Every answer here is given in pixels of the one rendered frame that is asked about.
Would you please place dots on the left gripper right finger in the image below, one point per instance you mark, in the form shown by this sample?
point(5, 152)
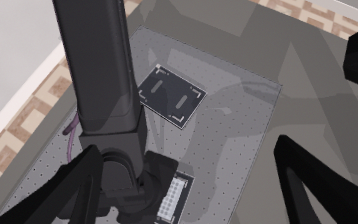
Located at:
point(336, 194)

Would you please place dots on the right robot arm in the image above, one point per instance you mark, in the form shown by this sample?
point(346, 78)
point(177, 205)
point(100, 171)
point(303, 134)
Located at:
point(96, 41)

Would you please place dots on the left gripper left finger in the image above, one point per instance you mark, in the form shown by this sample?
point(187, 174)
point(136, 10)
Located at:
point(44, 205)

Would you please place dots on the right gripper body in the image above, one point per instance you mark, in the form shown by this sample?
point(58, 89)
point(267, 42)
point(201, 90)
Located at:
point(159, 168)

